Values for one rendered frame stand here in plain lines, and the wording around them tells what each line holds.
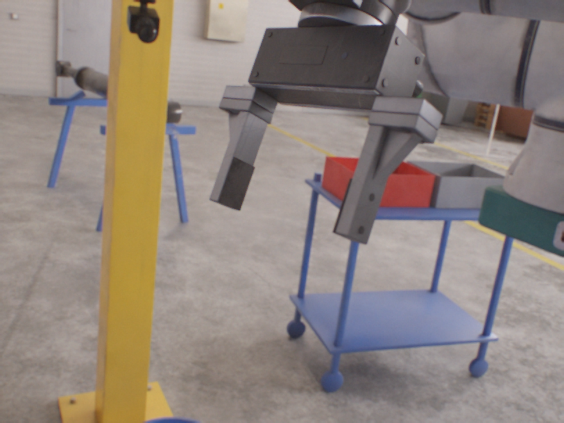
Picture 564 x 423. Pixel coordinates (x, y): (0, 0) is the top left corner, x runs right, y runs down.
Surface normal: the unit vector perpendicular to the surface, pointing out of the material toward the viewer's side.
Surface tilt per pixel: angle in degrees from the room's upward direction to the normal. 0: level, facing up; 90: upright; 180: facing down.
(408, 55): 83
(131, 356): 90
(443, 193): 90
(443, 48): 98
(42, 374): 0
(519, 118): 108
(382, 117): 66
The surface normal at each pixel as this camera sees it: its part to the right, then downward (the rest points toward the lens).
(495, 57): -0.47, 0.35
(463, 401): 0.13, -0.95
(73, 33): 0.45, 0.30
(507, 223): -0.79, 0.07
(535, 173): -0.78, -0.34
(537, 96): -0.50, 0.75
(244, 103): -0.60, -0.29
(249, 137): 0.74, 0.17
